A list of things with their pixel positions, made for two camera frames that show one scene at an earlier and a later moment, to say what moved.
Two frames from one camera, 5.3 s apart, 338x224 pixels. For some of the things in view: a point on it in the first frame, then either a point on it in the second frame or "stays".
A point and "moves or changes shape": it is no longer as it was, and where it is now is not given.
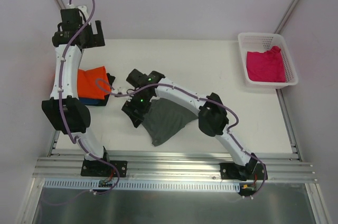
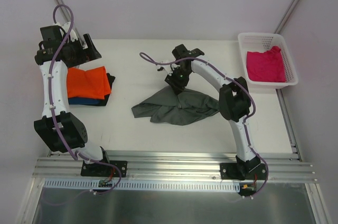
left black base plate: [97, 168] stays
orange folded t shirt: [94, 83] stays
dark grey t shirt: [163, 118] moves or changes shape
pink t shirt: [267, 66] stays
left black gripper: [96, 37] -> [86, 50]
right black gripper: [132, 111] -> [177, 82]
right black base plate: [251, 170] stays
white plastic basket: [266, 61] stays
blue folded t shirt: [87, 101] stays
